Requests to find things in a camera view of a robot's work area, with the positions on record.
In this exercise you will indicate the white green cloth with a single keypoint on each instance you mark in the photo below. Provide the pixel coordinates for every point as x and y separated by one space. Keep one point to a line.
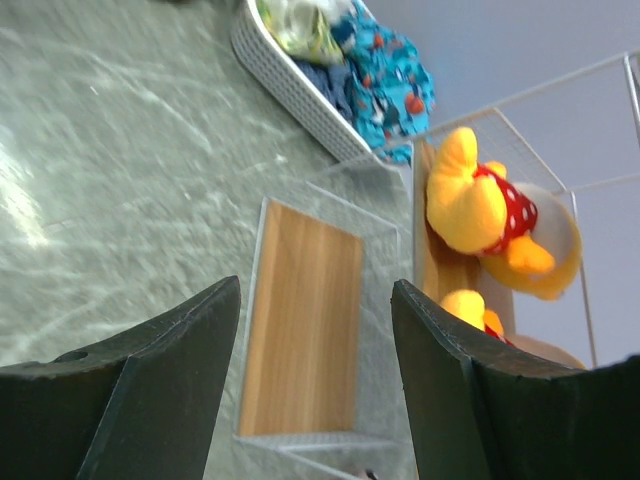
303 28

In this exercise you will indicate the yellow frog plush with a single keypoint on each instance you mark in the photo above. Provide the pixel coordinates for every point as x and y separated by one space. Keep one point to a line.
522 234
469 306

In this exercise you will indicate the white laundry basket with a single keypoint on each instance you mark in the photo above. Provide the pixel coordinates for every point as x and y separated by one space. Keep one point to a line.
259 53

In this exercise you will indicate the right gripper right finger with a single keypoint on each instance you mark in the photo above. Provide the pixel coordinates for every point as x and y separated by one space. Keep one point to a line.
479 408

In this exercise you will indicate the blue patterned cloth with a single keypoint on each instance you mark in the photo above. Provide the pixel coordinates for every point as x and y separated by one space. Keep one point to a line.
381 88

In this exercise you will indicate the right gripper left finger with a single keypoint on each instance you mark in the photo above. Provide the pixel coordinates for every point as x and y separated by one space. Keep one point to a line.
141 404

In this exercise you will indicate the white wire wooden shelf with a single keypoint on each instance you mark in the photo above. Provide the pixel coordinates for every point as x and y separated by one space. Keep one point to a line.
322 382

